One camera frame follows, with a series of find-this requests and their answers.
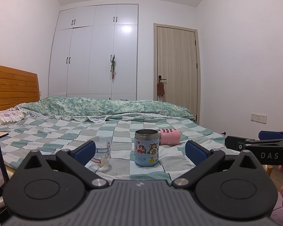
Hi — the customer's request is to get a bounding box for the clear glass cup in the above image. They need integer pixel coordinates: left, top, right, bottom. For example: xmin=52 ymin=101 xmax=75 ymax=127
xmin=86 ymin=136 xmax=111 ymax=172

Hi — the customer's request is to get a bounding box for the black door handle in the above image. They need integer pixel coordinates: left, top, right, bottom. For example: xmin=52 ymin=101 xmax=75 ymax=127
xmin=158 ymin=75 xmax=167 ymax=82

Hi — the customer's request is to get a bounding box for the white wardrobe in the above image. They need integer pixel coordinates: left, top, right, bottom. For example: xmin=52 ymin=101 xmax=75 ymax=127
xmin=48 ymin=4 xmax=138 ymax=101

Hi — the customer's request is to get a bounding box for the blue cartoon steel cup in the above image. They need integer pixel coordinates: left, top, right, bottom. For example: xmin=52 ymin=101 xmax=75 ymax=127
xmin=134 ymin=129 xmax=160 ymax=167

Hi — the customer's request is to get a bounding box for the beige wooden door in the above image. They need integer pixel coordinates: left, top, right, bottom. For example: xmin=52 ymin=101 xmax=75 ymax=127
xmin=153 ymin=23 xmax=201 ymax=124

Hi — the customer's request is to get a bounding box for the brown plush on handle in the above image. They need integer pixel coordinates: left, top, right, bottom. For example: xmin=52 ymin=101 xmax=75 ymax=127
xmin=156 ymin=82 xmax=165 ymax=97

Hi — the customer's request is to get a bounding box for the floral pillow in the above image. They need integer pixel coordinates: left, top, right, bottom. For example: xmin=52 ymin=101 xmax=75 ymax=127
xmin=0 ymin=103 xmax=27 ymax=125

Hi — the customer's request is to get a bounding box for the checkered green bed sheet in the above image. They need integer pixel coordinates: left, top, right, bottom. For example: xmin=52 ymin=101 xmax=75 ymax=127
xmin=0 ymin=116 xmax=235 ymax=183

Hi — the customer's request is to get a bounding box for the pink steel cup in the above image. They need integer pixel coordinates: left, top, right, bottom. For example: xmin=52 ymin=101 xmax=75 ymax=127
xmin=158 ymin=129 xmax=181 ymax=146

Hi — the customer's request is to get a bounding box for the green hanging ornament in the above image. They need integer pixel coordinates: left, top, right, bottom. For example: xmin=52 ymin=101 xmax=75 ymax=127
xmin=110 ymin=55 xmax=116 ymax=81

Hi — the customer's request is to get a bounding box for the white wall socket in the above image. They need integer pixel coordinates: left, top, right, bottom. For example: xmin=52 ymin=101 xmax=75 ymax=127
xmin=251 ymin=113 xmax=267 ymax=124

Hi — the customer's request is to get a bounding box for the wooden headboard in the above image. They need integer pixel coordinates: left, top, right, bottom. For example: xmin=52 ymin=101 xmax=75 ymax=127
xmin=0 ymin=65 xmax=40 ymax=111

